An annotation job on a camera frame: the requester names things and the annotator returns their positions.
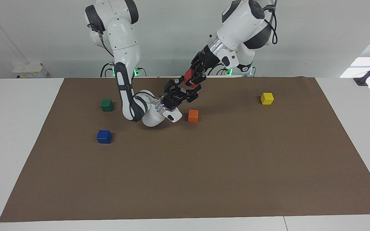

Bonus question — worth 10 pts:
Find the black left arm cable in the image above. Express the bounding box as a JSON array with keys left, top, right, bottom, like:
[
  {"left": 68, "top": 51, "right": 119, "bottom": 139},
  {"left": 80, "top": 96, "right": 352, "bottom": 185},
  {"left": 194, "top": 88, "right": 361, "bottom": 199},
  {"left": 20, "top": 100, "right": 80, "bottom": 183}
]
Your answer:
[{"left": 262, "top": 0, "right": 279, "bottom": 45}]

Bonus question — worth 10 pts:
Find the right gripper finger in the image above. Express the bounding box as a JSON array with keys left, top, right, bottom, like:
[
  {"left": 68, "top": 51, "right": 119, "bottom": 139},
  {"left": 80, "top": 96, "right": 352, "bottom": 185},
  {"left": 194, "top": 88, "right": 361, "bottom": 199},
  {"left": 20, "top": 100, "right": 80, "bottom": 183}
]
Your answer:
[
  {"left": 164, "top": 78, "right": 186, "bottom": 94},
  {"left": 185, "top": 84, "right": 202, "bottom": 103}
]

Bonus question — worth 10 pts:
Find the brown table mat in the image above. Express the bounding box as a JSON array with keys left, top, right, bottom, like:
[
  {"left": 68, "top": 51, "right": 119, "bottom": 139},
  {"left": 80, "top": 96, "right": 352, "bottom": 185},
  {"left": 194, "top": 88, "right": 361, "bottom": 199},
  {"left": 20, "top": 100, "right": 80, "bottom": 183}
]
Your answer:
[{"left": 0, "top": 76, "right": 370, "bottom": 222}]

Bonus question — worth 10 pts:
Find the red wooden block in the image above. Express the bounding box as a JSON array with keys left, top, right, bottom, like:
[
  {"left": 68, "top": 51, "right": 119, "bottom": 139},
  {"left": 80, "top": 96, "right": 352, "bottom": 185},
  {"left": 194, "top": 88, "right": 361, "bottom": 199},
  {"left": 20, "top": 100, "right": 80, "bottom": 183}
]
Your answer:
[{"left": 184, "top": 68, "right": 195, "bottom": 86}]

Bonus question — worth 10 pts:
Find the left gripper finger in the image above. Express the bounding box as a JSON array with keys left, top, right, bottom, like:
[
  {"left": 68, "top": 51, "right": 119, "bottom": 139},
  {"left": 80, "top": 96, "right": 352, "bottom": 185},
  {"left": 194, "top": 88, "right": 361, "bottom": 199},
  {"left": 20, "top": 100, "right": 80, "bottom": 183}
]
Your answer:
[
  {"left": 185, "top": 71, "right": 207, "bottom": 90},
  {"left": 190, "top": 61, "right": 205, "bottom": 73}
]

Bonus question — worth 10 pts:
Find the yellow wooden block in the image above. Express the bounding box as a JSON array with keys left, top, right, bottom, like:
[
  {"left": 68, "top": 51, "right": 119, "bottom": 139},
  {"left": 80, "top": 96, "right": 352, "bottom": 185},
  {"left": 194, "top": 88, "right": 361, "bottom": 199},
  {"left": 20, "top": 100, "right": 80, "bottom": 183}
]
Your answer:
[{"left": 260, "top": 92, "right": 274, "bottom": 105}]

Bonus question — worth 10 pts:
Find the blue wooden block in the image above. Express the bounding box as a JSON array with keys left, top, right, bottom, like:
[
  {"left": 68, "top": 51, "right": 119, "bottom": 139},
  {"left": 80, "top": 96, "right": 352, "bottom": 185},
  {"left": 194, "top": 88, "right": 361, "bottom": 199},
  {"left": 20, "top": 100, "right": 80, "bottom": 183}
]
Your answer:
[{"left": 97, "top": 130, "right": 112, "bottom": 144}]

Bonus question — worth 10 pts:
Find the white wall box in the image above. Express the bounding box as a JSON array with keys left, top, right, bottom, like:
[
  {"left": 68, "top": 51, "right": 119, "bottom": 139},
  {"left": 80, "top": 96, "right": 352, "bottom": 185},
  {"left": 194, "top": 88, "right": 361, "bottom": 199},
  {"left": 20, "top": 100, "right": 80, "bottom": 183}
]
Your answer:
[{"left": 13, "top": 62, "right": 48, "bottom": 79}]

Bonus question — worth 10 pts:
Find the black base cable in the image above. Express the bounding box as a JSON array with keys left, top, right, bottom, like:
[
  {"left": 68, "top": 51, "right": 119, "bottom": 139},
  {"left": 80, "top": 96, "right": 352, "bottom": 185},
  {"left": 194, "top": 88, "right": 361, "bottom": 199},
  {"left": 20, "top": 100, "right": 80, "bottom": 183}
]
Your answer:
[
  {"left": 207, "top": 63, "right": 233, "bottom": 76},
  {"left": 100, "top": 62, "right": 115, "bottom": 78}
]

